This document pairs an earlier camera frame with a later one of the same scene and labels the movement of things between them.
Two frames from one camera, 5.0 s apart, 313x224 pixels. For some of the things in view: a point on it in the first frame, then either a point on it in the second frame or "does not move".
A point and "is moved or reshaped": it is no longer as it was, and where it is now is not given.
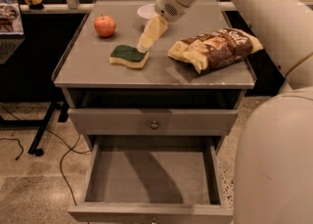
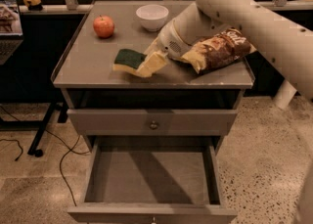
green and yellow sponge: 127,55 is moved or reshaped
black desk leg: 63,115 does not move
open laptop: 12,32 does not move
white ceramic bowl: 148,11 does not move
